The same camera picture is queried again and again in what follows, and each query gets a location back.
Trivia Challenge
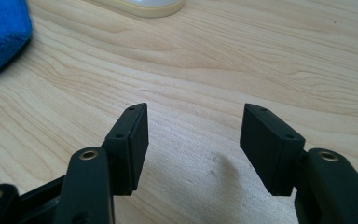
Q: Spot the blue cloth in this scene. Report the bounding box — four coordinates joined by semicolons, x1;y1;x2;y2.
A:
0;0;34;81

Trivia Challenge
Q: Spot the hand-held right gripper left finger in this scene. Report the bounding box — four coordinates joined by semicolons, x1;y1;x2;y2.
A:
53;103;150;224

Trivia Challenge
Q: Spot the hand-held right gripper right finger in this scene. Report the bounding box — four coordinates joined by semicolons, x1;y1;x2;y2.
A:
239;103;358;224

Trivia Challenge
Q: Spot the cream round plate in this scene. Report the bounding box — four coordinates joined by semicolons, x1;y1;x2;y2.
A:
94;0;186;19

